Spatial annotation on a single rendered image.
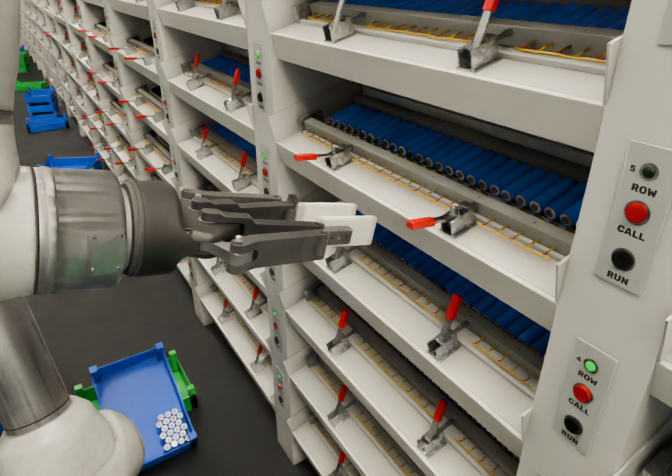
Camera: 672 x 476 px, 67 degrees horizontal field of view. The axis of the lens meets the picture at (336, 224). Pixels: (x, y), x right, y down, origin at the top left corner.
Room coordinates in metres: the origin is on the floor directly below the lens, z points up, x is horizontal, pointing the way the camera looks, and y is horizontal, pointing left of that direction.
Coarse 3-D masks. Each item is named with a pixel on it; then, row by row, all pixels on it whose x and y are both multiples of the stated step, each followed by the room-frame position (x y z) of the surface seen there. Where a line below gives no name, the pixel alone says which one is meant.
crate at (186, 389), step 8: (168, 360) 1.26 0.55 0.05; (176, 360) 1.26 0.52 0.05; (176, 368) 1.26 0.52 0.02; (176, 376) 1.23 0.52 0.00; (184, 376) 1.19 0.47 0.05; (80, 384) 1.12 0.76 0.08; (184, 384) 1.20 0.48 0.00; (192, 384) 1.12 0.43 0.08; (80, 392) 1.11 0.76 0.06; (88, 392) 1.13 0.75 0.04; (184, 392) 1.17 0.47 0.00; (192, 392) 1.10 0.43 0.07; (96, 400) 1.13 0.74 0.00; (184, 400) 1.09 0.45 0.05; (192, 400) 1.10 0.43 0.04; (96, 408) 1.10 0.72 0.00; (192, 408) 1.10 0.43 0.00
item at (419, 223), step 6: (450, 210) 0.54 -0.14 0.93; (456, 210) 0.54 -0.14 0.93; (444, 216) 0.54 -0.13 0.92; (450, 216) 0.54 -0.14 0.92; (456, 216) 0.54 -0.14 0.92; (408, 222) 0.51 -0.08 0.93; (414, 222) 0.50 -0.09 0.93; (420, 222) 0.51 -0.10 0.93; (426, 222) 0.51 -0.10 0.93; (432, 222) 0.51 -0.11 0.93; (438, 222) 0.52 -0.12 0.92; (414, 228) 0.50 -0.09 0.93; (420, 228) 0.51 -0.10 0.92
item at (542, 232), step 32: (320, 128) 0.87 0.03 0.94; (352, 160) 0.76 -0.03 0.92; (384, 160) 0.71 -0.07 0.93; (416, 192) 0.63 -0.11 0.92; (448, 192) 0.60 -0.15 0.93; (480, 192) 0.57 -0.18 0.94; (480, 224) 0.53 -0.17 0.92; (512, 224) 0.51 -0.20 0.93; (544, 224) 0.49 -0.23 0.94; (544, 256) 0.46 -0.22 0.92
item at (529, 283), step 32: (320, 96) 0.96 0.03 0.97; (352, 96) 1.00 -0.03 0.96; (384, 96) 0.92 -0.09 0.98; (288, 128) 0.92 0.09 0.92; (480, 128) 0.73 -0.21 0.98; (288, 160) 0.88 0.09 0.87; (320, 160) 0.80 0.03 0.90; (576, 160) 0.59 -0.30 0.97; (352, 192) 0.70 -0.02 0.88; (384, 192) 0.66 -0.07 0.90; (384, 224) 0.64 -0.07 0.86; (448, 256) 0.53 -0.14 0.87; (480, 256) 0.49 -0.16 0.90; (512, 256) 0.48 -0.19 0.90; (512, 288) 0.45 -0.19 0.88; (544, 288) 0.42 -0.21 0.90; (544, 320) 0.42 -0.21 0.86
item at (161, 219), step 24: (144, 192) 0.34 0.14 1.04; (168, 192) 0.35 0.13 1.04; (144, 216) 0.32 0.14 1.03; (168, 216) 0.33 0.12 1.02; (192, 216) 0.37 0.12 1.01; (144, 240) 0.32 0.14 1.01; (168, 240) 0.33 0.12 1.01; (192, 240) 0.33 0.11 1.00; (216, 240) 0.34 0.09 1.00; (144, 264) 0.32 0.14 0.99; (168, 264) 0.33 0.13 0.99
